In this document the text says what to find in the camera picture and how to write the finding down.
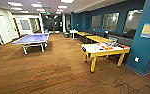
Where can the pale yellow wall sign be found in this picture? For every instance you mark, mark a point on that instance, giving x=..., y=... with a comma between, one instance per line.
x=147, y=30

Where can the white door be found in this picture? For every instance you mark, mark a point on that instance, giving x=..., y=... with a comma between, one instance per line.
x=2, y=30

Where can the green exit sign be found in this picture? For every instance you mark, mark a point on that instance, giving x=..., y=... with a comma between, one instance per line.
x=48, y=13

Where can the orange game paddle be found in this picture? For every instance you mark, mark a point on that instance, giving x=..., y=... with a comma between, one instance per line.
x=123, y=46
x=106, y=47

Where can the blue ping pong table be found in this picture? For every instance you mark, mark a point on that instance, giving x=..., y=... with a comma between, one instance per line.
x=32, y=39

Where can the ceiling light panel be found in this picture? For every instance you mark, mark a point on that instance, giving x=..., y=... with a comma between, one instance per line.
x=16, y=8
x=24, y=12
x=67, y=1
x=15, y=4
x=59, y=10
x=40, y=9
x=42, y=12
x=62, y=6
x=36, y=5

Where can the small black bin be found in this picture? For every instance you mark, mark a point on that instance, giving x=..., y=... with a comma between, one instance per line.
x=66, y=35

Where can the grey interior window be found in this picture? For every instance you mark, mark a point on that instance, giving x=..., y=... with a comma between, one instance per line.
x=25, y=25

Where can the white outlet plate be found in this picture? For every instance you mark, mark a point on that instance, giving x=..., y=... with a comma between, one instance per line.
x=136, y=59

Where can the yellow white-top game table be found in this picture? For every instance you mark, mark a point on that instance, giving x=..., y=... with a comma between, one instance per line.
x=104, y=51

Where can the small black puck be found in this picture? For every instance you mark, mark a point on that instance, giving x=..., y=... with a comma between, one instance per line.
x=85, y=48

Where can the exterior window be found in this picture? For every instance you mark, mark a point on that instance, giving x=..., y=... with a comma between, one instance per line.
x=96, y=22
x=110, y=21
x=133, y=21

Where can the yellow wooden table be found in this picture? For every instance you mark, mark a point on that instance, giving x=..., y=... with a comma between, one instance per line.
x=97, y=39
x=84, y=33

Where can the small white table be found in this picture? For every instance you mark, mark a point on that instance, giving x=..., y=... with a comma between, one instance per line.
x=73, y=31

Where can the brown framed glass door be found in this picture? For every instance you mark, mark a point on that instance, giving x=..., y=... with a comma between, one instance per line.
x=36, y=26

